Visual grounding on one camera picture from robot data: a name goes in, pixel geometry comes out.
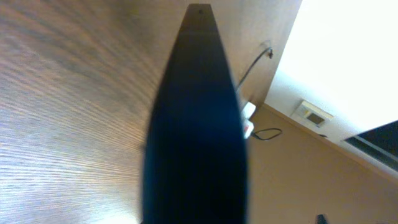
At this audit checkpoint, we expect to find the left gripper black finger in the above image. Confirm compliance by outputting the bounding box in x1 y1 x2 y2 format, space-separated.
142 4 248 223

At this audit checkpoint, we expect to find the black charger cable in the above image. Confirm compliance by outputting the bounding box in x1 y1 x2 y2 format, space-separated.
235 46 283 141

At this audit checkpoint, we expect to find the white power strip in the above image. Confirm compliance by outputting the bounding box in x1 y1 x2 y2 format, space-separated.
241 101 256 139

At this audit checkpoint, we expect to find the white wall thermostat panel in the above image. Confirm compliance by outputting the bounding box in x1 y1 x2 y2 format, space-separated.
290 100 334 128

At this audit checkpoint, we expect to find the dark window frame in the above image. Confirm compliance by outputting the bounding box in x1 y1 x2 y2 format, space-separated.
345 121 398 171

